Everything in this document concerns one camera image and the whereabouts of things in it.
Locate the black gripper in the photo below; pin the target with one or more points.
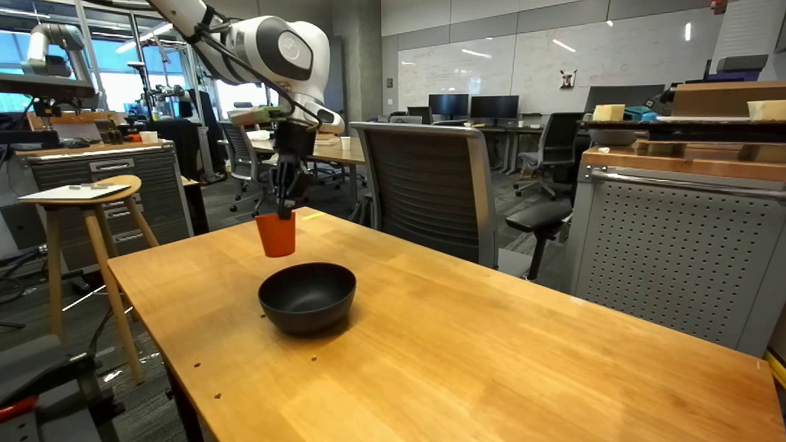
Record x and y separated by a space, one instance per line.
293 150

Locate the orange plastic cup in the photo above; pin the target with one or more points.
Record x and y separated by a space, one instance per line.
275 235

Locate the black bowl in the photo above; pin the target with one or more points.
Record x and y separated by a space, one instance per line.
307 297

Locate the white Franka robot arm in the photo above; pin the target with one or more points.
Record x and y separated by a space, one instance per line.
261 53

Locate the grey swivel chair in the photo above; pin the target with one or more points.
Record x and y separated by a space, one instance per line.
242 159

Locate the light wooden meeting table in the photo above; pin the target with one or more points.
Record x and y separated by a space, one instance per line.
339 150

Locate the grey mesh office chair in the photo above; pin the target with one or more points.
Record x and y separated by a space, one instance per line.
430 191

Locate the grey drawer cabinet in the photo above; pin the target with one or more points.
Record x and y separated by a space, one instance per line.
123 175

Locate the black computer monitor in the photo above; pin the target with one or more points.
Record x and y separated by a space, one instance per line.
495 105
447 105

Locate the wooden stool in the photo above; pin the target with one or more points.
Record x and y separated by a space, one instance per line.
88 235

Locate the white board on stool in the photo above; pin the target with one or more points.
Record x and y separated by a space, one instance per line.
75 191

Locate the black office chair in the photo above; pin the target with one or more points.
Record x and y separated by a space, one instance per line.
549 173

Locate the metal storage rack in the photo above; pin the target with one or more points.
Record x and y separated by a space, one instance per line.
50 75

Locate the light wooden block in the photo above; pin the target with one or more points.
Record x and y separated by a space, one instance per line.
766 110
608 113

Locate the large dark monitor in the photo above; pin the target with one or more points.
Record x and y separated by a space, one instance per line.
624 98

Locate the perforated grey metal cart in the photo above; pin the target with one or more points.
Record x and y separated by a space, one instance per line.
678 253

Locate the wooden shelf unit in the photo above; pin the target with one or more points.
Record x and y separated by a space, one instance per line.
713 122

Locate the small wall poster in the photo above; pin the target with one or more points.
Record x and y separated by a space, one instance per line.
567 80

